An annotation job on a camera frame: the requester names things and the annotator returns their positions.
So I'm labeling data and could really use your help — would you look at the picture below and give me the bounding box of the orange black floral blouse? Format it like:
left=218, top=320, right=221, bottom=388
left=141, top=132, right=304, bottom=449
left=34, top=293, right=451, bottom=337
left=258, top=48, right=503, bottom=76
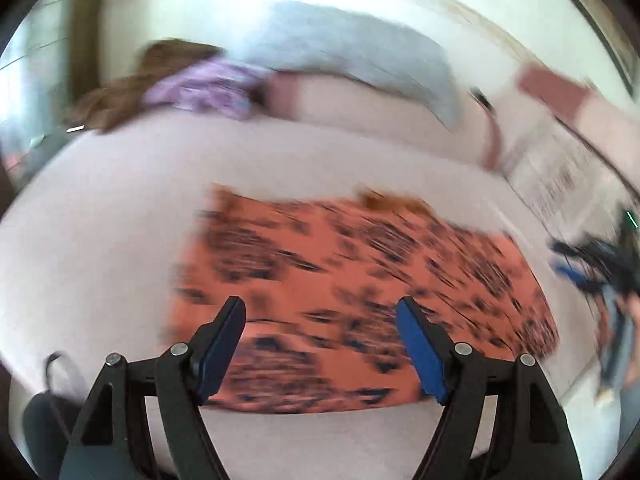
left=167, top=188, right=559, bottom=414

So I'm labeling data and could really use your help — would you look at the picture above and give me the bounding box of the person right hand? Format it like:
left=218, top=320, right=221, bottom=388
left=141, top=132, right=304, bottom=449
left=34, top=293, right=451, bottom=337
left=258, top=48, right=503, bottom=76
left=596, top=285, right=639, bottom=396

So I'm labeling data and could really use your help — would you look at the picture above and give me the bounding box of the striped floral pillow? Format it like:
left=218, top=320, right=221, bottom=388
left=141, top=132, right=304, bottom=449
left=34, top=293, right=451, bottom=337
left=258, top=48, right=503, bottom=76
left=500, top=118, right=639, bottom=242

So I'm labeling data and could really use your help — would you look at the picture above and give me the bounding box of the pink sofa backrest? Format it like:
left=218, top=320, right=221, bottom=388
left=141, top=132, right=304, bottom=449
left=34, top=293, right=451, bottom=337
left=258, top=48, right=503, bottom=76
left=518, top=65, right=639, bottom=188

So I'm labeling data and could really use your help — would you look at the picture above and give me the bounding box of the small black object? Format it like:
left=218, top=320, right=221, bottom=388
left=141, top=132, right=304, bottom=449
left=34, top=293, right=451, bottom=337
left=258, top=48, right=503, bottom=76
left=469, top=88, right=494, bottom=114

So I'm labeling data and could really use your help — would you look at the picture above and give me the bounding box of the pink bolster cushion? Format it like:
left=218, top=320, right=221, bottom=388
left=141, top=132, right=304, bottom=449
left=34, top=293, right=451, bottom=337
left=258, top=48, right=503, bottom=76
left=264, top=73, right=501, bottom=171

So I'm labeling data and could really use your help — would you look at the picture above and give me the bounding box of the brown garment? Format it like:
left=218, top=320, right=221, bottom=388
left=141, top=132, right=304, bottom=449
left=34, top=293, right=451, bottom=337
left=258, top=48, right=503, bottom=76
left=66, top=39, right=222, bottom=133

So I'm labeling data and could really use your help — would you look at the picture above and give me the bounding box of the grey quilted blanket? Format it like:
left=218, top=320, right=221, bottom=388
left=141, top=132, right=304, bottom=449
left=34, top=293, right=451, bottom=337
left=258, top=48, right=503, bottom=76
left=230, top=1, right=461, bottom=129

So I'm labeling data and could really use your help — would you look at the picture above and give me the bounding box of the purple floral cloth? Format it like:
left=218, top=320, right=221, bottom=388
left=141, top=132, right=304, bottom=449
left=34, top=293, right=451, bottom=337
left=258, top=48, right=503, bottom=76
left=142, top=55, right=273, bottom=120

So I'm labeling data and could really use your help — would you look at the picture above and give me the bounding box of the stained glass wooden door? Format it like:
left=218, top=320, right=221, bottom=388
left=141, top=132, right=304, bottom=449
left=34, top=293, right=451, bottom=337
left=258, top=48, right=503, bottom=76
left=1, top=0, right=103, bottom=196

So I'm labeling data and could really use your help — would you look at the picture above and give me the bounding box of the black cable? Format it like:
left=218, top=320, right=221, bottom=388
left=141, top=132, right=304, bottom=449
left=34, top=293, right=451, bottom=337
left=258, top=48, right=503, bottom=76
left=43, top=351, right=76, bottom=441

